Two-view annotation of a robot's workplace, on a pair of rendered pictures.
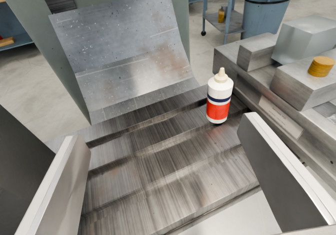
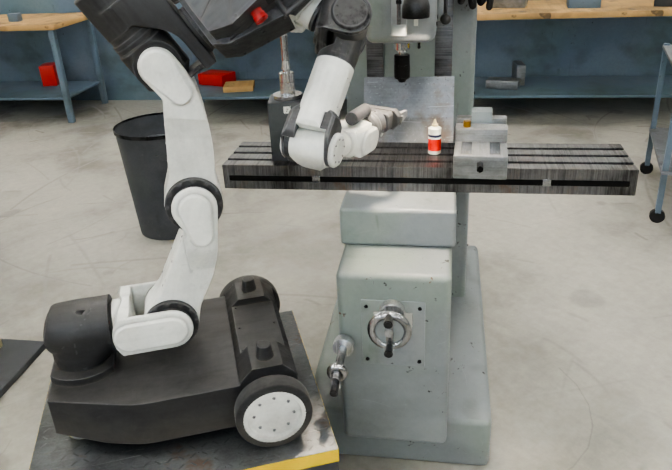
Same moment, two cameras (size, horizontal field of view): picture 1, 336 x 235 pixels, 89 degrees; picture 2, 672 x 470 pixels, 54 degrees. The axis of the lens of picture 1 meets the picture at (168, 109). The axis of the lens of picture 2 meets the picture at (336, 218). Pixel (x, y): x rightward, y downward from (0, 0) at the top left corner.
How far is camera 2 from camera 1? 1.87 m
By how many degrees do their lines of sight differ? 28
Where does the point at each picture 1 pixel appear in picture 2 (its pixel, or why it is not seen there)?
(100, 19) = (396, 86)
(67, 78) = not seen: hidden behind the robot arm
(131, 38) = (413, 104)
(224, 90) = (432, 130)
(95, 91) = not seen: hidden behind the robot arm
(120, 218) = (364, 162)
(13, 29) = (259, 68)
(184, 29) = (465, 110)
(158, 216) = (379, 165)
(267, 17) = not seen: outside the picture
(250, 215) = (423, 195)
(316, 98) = (460, 135)
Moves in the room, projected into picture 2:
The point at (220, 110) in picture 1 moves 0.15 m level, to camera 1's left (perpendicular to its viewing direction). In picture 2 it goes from (432, 143) to (387, 139)
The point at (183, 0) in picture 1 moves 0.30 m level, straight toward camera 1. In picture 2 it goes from (467, 87) to (429, 108)
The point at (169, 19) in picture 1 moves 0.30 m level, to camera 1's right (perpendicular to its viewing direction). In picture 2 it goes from (448, 98) to (535, 104)
